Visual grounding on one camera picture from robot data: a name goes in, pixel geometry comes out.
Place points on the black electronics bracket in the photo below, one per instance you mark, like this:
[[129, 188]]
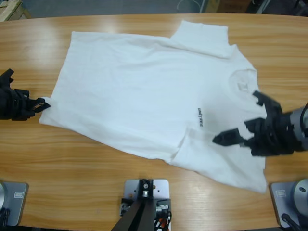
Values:
[[166, 201]]

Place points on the white t-shirt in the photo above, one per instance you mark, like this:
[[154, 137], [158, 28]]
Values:
[[144, 96]]

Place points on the grey camera mount plate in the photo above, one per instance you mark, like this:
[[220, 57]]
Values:
[[161, 190]]

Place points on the white chair frame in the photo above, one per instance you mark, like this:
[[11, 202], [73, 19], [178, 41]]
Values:
[[262, 6]]

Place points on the wooden pallet stack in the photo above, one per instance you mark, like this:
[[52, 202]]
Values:
[[9, 9]]

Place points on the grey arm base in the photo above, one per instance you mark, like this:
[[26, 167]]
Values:
[[288, 195], [14, 199]]

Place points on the dark camera post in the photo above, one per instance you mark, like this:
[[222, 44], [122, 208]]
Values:
[[142, 211]]

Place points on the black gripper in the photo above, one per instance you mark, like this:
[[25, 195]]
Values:
[[274, 137], [12, 106]]

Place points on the brown cardboard box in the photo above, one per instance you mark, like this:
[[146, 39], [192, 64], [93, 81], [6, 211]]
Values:
[[228, 4]]

